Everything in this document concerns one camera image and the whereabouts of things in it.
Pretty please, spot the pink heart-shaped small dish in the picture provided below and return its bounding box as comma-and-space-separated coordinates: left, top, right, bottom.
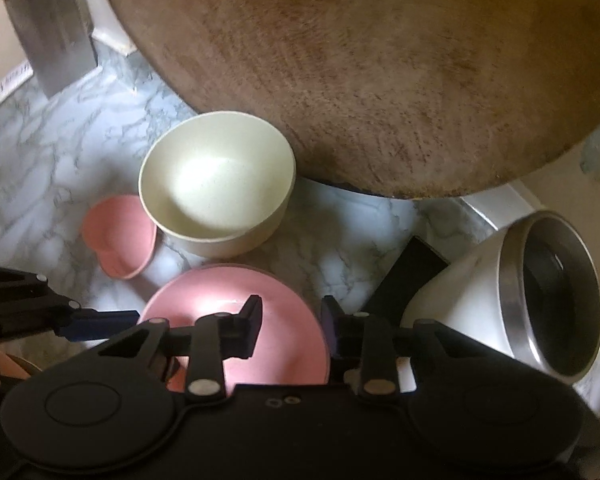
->
82, 195, 158, 279

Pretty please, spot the round wooden cutting board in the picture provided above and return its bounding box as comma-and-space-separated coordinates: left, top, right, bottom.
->
92, 0, 600, 199

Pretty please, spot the pink bowl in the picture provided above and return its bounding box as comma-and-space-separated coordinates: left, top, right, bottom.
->
137, 263, 331, 394

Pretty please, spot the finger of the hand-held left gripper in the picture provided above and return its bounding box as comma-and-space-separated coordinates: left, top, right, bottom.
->
0, 297, 141, 343
0, 262, 51, 308

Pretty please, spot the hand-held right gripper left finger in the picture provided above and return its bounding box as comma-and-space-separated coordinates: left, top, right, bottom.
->
100, 295, 263, 402

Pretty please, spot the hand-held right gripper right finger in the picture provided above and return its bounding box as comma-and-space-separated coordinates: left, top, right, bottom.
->
321, 296, 481, 402

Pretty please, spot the white patterned trim strip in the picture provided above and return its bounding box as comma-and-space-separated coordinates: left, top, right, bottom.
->
0, 60, 32, 126

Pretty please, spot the cream bowl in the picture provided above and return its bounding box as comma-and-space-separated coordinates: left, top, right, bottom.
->
139, 111, 297, 260

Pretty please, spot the black glass stovetop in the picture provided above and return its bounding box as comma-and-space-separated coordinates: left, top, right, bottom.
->
362, 235, 451, 318

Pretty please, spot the white steel-lined cup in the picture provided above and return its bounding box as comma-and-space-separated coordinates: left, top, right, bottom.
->
399, 211, 600, 387

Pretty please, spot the cleaver with wooden handle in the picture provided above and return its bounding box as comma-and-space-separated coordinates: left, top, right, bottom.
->
0, 0, 98, 99

